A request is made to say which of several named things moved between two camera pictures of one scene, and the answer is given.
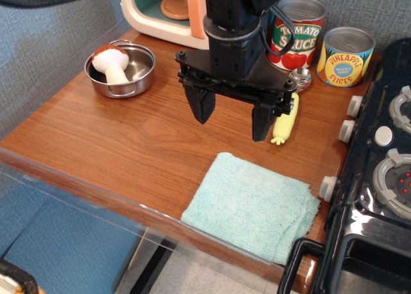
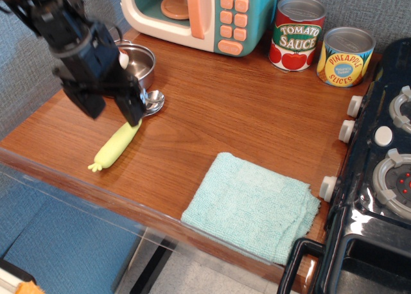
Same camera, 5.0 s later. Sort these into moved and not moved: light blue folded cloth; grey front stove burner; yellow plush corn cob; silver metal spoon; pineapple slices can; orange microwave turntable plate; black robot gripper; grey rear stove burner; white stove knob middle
Moved: yellow plush corn cob; black robot gripper; silver metal spoon
Not moved: light blue folded cloth; orange microwave turntable plate; pineapple slices can; white stove knob middle; grey front stove burner; grey rear stove burner
